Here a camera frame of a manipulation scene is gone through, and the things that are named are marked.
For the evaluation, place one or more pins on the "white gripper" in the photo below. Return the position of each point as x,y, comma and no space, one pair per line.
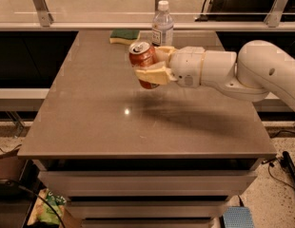
186,65

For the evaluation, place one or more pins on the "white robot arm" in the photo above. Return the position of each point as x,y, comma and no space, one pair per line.
256,70

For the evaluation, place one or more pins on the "clear plastic water bottle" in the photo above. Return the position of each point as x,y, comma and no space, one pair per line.
162,25

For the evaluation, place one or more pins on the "green and yellow sponge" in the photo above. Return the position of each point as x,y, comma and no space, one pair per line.
124,36

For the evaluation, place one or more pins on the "blue perforated pad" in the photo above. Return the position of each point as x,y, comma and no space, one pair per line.
238,217

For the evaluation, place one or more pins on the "green snack bag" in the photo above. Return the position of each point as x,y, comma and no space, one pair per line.
48,211

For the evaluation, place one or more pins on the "right metal railing bracket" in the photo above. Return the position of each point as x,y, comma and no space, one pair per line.
273,18

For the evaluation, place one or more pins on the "left metal railing bracket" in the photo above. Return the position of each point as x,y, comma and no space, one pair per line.
44,16

